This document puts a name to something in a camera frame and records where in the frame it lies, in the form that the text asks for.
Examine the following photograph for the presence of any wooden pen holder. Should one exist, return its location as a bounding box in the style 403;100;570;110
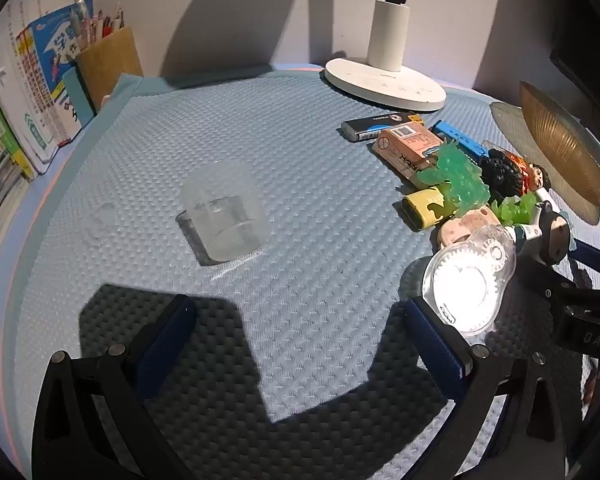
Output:
75;25;145;112

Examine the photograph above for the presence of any blue toy block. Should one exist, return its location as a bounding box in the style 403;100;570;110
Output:
431;120;492;162

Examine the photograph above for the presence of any translucent plastic cup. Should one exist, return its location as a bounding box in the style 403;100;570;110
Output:
176;157;272;267

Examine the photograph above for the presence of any white desk lamp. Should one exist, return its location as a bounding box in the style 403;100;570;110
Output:
324;0;447;112

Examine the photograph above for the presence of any bunch of pens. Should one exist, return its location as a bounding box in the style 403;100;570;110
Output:
71;0;127;45

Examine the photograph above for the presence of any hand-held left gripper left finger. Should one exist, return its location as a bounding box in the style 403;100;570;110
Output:
32;294;198;480

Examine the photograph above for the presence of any orange cardboard box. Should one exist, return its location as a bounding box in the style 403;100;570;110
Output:
371;122;447;184

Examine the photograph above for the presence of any blue textured desk mat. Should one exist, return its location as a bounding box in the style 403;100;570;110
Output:
7;64;600;480

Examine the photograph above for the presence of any yellow roll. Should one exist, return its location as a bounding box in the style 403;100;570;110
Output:
401;187;457;232

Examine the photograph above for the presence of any clear glass plate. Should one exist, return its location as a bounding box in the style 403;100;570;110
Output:
489;101;537;142

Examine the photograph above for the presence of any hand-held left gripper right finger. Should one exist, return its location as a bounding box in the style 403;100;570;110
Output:
404;296;568;480

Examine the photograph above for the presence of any teal folder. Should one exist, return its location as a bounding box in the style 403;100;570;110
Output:
61;66;97;130

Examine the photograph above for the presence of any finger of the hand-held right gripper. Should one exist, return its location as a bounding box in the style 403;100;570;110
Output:
572;241;600;277
536;202;574;267

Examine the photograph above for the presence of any clear correction tape dispenser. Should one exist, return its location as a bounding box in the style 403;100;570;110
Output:
422;225;519;337

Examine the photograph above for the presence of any amber glass bowl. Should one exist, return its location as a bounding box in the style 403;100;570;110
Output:
519;80;600;224

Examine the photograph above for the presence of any black haired toy figure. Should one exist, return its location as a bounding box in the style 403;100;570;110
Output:
479;149;556;241

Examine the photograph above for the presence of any large green plastic toy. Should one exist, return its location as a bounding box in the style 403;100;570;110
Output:
419;139;492;220

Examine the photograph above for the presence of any dark monitor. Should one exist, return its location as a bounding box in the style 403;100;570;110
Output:
549;0;600;111

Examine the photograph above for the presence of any row of books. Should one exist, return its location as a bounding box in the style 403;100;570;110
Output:
0;0;97;246

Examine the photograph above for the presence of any black rectangular box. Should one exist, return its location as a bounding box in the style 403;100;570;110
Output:
341;111;427;144

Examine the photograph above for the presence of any small green plastic toy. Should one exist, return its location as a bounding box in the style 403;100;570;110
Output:
489;194;539;227

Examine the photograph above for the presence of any pink toy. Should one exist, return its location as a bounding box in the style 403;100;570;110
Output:
439;207;502;250

